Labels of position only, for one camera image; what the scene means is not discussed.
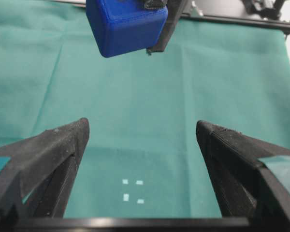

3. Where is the green table cloth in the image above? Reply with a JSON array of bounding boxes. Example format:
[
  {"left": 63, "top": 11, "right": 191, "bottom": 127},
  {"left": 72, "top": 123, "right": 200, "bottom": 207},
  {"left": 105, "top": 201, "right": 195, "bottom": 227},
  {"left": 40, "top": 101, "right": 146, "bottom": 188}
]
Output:
[{"left": 0, "top": 0, "right": 290, "bottom": 218}]

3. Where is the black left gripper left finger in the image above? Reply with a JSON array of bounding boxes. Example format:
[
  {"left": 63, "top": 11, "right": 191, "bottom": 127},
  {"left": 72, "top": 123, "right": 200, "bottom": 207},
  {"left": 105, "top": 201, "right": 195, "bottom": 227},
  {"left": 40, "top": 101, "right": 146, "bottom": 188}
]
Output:
[{"left": 0, "top": 118, "right": 90, "bottom": 231}]

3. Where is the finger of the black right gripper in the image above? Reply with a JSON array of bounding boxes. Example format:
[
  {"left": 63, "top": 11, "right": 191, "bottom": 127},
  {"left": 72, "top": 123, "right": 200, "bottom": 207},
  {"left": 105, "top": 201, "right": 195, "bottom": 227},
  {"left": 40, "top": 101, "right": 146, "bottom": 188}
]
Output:
[
  {"left": 143, "top": 0, "right": 168, "bottom": 10},
  {"left": 146, "top": 0, "right": 188, "bottom": 55}
]

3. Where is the black camera stand clamp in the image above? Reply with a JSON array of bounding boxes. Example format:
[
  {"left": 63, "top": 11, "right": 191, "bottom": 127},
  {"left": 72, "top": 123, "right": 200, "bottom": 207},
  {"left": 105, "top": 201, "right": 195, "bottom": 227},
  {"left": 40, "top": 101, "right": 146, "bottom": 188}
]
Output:
[{"left": 242, "top": 0, "right": 285, "bottom": 20}]

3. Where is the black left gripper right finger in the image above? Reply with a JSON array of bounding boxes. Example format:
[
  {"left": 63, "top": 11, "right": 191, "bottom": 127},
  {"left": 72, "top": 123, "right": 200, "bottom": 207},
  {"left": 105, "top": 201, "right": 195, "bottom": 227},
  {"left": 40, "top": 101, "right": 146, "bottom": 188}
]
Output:
[{"left": 196, "top": 120, "right": 290, "bottom": 232}]

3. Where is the blue 3D-printed cube block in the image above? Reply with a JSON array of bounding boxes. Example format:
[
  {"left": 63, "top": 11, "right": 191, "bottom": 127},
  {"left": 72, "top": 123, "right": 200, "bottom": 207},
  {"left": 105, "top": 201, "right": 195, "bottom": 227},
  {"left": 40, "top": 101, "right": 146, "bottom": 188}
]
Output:
[{"left": 86, "top": 0, "right": 168, "bottom": 58}]

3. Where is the black aluminium frame rail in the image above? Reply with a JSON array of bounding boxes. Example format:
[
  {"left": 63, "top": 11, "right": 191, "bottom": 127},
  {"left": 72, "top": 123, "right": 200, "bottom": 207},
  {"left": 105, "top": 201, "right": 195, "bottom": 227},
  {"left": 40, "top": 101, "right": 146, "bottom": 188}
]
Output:
[{"left": 181, "top": 0, "right": 290, "bottom": 35}]

